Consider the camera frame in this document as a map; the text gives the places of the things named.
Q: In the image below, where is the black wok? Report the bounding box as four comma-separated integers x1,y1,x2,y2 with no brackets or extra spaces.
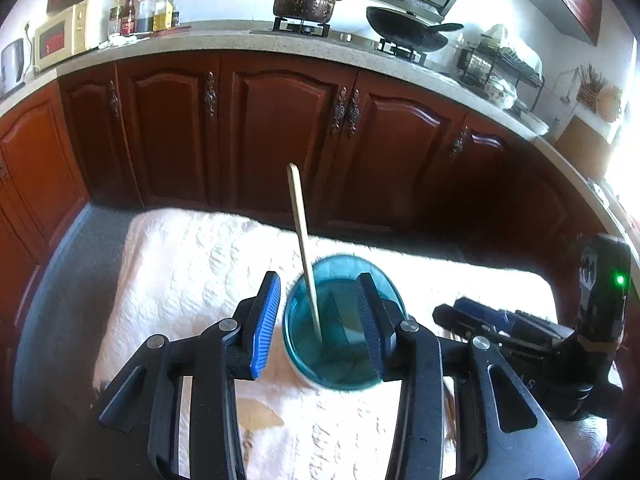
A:
365,6,466,54

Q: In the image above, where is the black dish rack with dishes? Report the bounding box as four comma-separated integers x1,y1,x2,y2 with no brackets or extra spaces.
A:
457,24,547,112

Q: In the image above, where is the chopstick holder with chopsticks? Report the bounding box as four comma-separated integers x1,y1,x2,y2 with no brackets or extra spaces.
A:
575,63,610,112

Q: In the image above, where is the burnt metal pot with lid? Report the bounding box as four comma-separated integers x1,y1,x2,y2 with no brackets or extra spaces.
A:
271,0,344,25

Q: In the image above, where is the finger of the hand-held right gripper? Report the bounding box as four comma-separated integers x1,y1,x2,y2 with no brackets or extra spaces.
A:
452,297,568,345
432,304,551,363

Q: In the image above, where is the white quilted cloth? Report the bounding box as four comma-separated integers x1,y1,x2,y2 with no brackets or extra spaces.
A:
92,207,623,480

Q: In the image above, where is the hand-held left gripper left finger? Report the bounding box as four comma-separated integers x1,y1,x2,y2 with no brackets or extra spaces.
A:
97,271,282,480

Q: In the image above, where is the grey stone kitchen countertop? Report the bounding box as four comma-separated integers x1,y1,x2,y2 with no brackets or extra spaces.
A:
0,19,640,281

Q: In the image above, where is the round wooden board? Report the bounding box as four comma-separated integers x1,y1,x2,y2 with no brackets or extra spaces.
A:
597,85,624,123

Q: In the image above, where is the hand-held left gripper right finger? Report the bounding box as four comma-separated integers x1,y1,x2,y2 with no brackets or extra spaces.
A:
356,272,581,480

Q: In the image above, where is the yellow cooking oil bottle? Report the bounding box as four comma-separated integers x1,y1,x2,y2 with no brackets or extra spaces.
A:
152,0,174,32

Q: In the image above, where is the red-labelled dark bottle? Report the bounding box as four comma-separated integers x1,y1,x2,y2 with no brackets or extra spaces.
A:
120,0,139,36

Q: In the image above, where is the dark soy sauce bottle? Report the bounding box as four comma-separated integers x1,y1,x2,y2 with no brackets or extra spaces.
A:
136,0,155,34

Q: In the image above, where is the cream microwave oven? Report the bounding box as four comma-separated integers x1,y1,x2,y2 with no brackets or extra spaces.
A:
33,4,91,73

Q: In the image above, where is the brown cutting board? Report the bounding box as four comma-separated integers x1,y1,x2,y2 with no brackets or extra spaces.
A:
554,115,615,182

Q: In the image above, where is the red-brown wooden base cabinet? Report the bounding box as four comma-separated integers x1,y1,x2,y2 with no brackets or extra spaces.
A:
0,49,621,351

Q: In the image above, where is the teal plastic cup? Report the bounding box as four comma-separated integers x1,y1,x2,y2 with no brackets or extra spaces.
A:
282,254,407,392

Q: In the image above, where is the light bamboo chopstick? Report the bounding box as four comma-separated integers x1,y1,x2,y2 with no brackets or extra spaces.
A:
287,162,324,343

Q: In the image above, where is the white electric kettle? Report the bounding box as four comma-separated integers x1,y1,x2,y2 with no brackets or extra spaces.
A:
0,38,27,97

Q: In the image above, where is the white paper towel roll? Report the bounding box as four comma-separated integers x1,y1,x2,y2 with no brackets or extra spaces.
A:
85,0,114,49

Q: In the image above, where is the gas stove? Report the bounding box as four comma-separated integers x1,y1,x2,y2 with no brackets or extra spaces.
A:
250,16,432,66

